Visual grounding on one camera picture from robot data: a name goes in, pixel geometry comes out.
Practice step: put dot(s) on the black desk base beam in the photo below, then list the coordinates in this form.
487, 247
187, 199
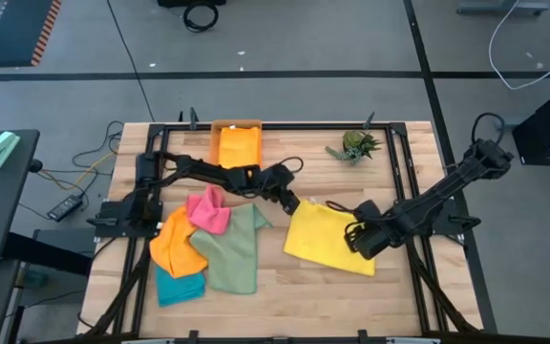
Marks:
41, 251

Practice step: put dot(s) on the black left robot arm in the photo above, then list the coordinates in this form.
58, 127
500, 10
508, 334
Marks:
198, 169

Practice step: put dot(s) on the small potted succulent plant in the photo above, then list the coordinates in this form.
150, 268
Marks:
353, 143

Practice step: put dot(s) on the yellow microfiber towel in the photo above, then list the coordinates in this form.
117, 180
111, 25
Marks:
318, 234

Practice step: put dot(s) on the orange microfiber towel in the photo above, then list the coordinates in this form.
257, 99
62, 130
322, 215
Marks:
239, 145
175, 248

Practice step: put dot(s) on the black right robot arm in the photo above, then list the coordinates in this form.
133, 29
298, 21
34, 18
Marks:
447, 191

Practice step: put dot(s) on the green microfiber towel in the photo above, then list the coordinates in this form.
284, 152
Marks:
232, 253

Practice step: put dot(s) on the pink microfiber towel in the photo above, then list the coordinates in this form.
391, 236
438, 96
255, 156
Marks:
208, 212

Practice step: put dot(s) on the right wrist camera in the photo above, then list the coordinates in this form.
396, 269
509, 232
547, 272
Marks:
368, 210

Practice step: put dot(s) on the teal microfiber towel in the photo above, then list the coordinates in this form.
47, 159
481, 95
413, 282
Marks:
179, 289

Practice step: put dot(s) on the grey equipment base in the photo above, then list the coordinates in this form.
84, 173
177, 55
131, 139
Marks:
494, 6

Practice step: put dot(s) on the black mat with orange edge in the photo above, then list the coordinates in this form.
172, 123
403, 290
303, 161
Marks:
12, 33

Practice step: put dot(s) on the black power adapter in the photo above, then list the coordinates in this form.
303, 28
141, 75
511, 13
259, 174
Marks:
65, 207

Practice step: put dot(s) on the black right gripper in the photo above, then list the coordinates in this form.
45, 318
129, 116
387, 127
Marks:
377, 239

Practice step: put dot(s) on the black round knob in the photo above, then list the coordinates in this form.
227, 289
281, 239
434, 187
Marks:
36, 165

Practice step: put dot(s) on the orange plastic bin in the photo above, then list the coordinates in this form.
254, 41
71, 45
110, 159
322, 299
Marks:
213, 143

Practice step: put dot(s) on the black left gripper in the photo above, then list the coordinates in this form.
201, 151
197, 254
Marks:
270, 181

